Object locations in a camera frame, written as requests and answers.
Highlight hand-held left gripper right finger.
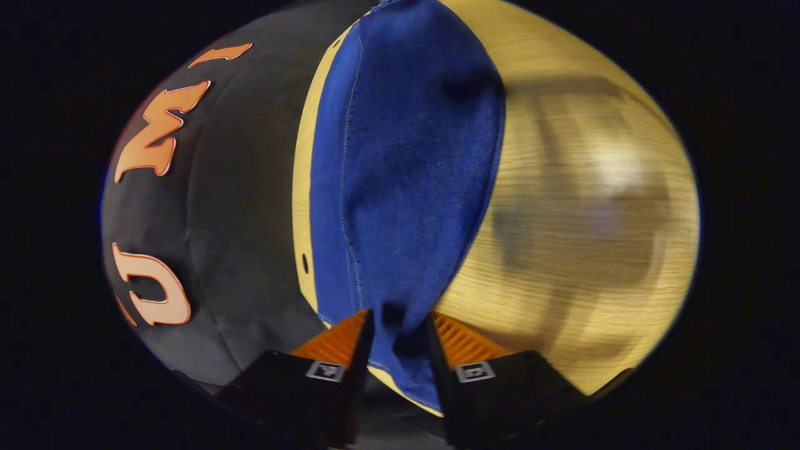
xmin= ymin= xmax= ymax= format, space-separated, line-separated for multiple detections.
xmin=427 ymin=311 xmax=591 ymax=450

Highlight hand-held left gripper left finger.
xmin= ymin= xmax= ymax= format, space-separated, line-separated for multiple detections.
xmin=216 ymin=308 xmax=376 ymax=450

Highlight blue jeans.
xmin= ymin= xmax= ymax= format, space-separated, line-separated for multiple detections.
xmin=309 ymin=0 xmax=507 ymax=418

